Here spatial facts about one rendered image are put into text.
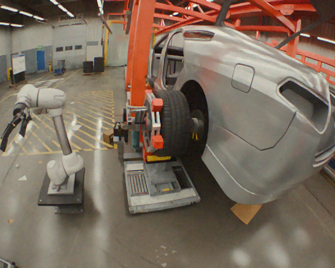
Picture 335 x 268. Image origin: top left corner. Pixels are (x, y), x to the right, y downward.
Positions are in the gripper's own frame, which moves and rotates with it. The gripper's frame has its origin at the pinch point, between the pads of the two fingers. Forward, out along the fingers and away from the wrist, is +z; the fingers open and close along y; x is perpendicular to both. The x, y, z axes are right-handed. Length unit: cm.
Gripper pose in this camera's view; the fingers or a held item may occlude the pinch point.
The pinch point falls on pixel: (11, 140)
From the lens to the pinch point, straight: 68.5
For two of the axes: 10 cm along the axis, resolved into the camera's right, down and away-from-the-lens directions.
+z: 4.9, 6.8, -5.5
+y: 8.7, -4.4, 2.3
